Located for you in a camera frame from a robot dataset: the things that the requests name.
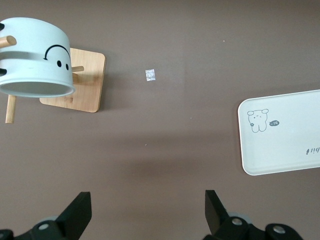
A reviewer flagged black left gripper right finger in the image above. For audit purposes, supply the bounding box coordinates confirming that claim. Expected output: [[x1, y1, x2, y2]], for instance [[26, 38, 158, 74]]
[[203, 189, 304, 240]]

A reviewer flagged wooden cup stand with pegs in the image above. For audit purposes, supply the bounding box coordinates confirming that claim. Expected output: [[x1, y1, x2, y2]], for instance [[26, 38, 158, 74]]
[[0, 35, 107, 124]]

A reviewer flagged white smiley cup black handle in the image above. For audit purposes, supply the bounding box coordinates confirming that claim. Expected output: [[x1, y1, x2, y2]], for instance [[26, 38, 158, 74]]
[[0, 16, 76, 98]]

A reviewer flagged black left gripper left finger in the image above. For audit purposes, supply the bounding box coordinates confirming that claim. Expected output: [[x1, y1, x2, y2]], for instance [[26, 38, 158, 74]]
[[0, 191, 92, 240]]

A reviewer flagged white rabbit print tray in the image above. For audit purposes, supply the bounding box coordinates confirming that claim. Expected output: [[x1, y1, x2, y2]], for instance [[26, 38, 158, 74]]
[[237, 89, 320, 177]]

